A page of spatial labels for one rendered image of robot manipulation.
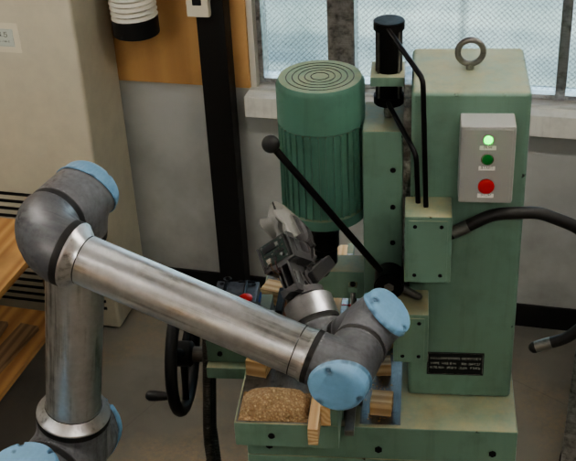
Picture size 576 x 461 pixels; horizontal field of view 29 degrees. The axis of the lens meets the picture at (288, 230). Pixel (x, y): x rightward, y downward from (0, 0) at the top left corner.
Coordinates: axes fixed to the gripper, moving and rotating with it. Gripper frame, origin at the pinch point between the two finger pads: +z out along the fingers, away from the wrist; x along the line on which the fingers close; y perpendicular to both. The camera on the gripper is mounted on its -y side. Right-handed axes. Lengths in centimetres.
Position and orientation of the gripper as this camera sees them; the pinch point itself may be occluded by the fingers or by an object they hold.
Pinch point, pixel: (277, 209)
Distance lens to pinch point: 207.7
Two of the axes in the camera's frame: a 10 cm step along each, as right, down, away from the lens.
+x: -7.7, 5.0, 4.0
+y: -5.5, -2.0, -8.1
